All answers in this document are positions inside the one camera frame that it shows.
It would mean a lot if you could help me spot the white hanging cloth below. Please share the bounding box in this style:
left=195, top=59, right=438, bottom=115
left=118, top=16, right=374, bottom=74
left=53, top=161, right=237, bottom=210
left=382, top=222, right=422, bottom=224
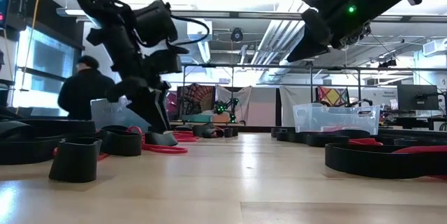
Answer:
left=215, top=85, right=253, bottom=113
left=278, top=85, right=318, bottom=127

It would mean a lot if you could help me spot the black pipe rack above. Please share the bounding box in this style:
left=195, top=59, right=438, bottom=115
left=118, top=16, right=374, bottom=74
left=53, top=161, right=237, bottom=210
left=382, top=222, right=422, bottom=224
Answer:
left=181, top=61, right=447, bottom=108

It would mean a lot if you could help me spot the mandala wall tapestry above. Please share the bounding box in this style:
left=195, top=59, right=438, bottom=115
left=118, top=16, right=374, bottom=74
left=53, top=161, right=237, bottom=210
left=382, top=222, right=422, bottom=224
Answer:
left=176, top=83, right=217, bottom=115

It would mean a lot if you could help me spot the large black rubber band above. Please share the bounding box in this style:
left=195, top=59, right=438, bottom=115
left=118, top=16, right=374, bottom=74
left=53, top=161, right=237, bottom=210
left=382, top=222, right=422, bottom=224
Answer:
left=324, top=142, right=447, bottom=179
left=302, top=128, right=372, bottom=148

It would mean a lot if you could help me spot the black ceiling spotlight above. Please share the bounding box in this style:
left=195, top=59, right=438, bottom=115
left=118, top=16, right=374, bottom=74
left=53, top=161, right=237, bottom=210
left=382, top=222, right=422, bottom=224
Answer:
left=378, top=57, right=398, bottom=68

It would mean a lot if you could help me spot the teal box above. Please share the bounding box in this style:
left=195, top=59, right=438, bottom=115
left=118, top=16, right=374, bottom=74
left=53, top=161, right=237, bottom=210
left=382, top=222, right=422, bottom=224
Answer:
left=181, top=113, right=212, bottom=124

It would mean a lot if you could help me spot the large glass window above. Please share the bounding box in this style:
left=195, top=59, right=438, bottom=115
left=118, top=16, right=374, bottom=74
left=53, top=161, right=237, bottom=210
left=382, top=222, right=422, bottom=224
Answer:
left=10, top=24, right=85, bottom=117

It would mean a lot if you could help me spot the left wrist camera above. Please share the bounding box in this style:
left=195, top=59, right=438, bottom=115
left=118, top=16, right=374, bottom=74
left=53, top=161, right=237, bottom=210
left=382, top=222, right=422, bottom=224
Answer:
left=148, top=44, right=190, bottom=75

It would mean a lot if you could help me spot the person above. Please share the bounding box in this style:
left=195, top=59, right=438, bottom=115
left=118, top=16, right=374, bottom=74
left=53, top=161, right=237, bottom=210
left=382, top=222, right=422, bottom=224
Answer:
left=57, top=54, right=117, bottom=121

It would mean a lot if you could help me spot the black computer monitor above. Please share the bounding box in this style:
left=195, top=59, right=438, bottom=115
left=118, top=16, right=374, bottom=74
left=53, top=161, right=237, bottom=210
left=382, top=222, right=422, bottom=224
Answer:
left=397, top=84, right=440, bottom=111

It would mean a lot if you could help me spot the round black ceiling fixture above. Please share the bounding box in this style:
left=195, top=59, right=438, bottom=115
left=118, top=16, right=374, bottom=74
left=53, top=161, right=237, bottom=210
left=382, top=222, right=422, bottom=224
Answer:
left=230, top=27, right=244, bottom=43

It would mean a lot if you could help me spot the white ceiling unit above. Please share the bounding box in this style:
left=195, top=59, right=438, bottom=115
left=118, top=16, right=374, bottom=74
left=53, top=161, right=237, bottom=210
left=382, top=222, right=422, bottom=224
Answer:
left=186, top=17, right=213, bottom=43

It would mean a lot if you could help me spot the orange box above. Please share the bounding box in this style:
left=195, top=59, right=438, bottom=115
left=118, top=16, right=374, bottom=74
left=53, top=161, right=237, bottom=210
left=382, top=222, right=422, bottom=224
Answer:
left=211, top=112, right=231, bottom=124

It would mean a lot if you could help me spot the grey translucent plastic basket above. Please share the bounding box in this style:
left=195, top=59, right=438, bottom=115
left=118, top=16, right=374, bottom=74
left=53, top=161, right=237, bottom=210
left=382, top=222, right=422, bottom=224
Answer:
left=89, top=95, right=152, bottom=131

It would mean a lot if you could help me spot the geometric colourful tapestry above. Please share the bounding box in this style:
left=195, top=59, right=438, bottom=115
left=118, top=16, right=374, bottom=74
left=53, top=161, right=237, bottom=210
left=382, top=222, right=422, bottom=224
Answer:
left=316, top=86, right=351, bottom=108

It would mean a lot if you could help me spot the white wall sign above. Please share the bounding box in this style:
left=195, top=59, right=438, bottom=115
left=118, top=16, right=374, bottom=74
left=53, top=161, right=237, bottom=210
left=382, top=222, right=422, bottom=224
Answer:
left=361, top=87, right=399, bottom=110

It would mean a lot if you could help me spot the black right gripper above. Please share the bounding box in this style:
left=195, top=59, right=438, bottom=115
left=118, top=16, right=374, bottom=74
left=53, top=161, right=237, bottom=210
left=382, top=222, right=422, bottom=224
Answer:
left=285, top=0, right=386, bottom=64

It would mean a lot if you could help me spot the clear plastic basket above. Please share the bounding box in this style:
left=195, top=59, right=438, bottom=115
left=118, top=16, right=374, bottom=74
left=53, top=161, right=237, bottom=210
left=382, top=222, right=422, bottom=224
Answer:
left=292, top=102, right=382, bottom=135

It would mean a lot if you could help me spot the black left camera cable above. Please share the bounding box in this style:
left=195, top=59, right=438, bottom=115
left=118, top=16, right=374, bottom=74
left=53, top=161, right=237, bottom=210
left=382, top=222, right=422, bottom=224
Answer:
left=167, top=14, right=211, bottom=49

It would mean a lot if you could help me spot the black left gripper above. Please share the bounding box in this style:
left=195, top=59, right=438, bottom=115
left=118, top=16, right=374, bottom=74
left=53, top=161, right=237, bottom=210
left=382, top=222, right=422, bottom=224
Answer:
left=103, top=50, right=173, bottom=135

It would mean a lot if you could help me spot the yellow cable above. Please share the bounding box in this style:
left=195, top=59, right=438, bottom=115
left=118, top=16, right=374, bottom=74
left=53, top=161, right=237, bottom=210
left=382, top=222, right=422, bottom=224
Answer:
left=15, top=0, right=43, bottom=89

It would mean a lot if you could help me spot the pale partition panel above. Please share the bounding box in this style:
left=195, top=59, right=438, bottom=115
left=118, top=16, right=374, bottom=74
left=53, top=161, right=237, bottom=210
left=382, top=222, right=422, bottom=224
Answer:
left=246, top=87, right=277, bottom=128

